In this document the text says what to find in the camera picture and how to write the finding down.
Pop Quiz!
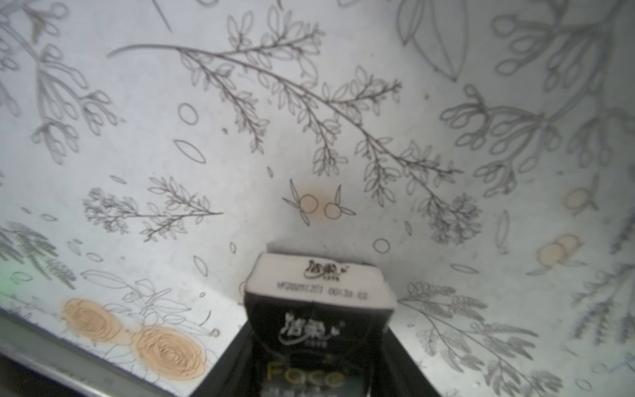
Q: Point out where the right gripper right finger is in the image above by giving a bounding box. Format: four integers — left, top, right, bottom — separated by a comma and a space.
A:
379, 329, 441, 397

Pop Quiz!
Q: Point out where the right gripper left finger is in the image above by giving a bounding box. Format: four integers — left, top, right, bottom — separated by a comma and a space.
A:
190, 321, 255, 397

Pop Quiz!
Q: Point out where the black pack front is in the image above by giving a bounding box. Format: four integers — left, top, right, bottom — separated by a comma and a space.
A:
244, 253, 397, 396

